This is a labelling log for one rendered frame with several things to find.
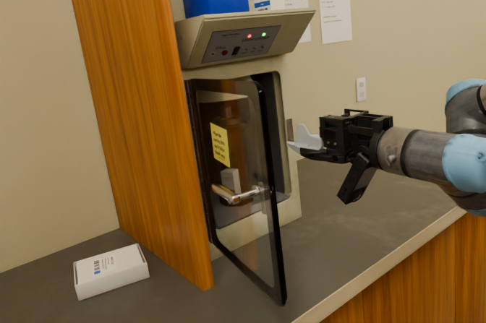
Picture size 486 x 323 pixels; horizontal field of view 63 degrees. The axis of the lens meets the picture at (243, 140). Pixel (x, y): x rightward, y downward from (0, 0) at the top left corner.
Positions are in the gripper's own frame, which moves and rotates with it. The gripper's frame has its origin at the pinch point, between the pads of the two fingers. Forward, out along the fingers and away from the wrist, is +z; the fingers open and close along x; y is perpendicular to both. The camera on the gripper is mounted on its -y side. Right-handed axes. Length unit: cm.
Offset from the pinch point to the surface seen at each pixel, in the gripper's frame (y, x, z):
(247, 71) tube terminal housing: 13.6, -5.5, 22.7
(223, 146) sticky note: 2.7, 14.8, 5.9
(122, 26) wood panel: 27.7, 20.6, 30.5
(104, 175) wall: -14, 23, 65
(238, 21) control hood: 25.4, 3.3, 11.9
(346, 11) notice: 25, -100, 69
